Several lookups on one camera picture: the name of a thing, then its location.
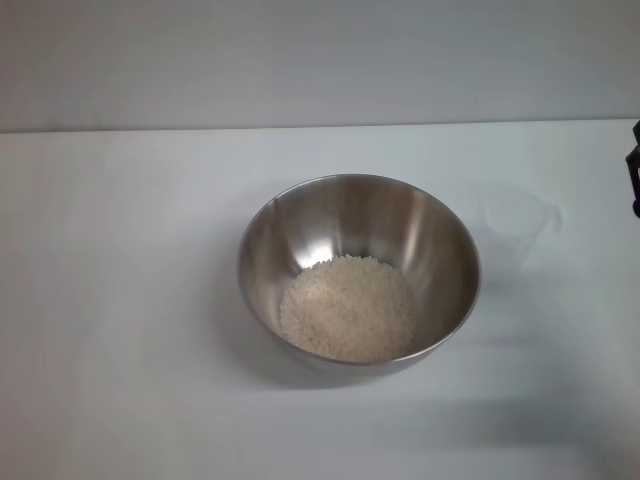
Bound clear plastic measuring cup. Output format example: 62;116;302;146
473;192;564;267

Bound stainless steel mixing bowl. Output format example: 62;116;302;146
236;173;482;384

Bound white rice grains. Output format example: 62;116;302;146
278;254;417;364

